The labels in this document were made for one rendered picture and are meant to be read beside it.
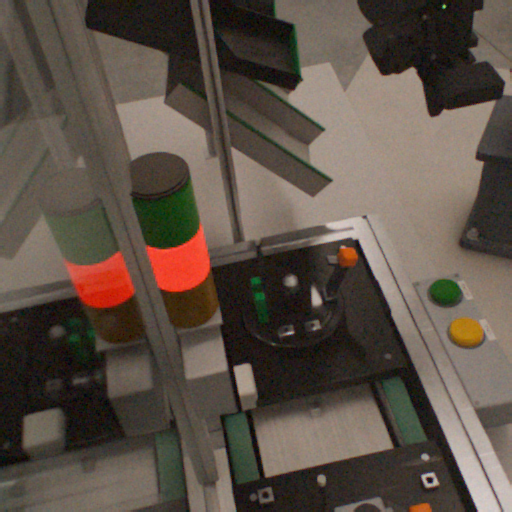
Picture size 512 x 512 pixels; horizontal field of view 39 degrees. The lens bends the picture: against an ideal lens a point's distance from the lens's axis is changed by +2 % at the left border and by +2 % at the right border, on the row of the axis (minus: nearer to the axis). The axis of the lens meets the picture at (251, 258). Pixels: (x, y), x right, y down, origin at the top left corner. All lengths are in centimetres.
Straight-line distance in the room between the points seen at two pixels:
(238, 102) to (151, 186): 64
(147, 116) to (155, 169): 104
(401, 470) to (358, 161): 68
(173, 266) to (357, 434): 46
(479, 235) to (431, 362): 32
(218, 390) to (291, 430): 32
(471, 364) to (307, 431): 22
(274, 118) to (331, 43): 222
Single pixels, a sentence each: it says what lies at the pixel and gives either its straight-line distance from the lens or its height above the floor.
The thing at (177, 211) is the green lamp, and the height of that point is 140.
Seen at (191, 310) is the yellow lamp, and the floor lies 128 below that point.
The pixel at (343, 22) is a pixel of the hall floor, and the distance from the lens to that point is 351.
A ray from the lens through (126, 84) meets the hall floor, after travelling 329.
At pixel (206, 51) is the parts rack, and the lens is 92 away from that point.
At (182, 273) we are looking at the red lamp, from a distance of 55.
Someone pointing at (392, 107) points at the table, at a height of 86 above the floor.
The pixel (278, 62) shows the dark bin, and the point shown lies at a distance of 102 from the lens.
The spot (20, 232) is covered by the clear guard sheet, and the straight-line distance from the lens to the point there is 23.
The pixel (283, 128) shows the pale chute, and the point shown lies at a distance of 117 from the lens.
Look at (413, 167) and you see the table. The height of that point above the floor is 86.
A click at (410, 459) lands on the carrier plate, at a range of 86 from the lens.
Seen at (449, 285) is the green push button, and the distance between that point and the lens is 101.
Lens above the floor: 174
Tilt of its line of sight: 47 degrees down
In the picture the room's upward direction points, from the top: 9 degrees counter-clockwise
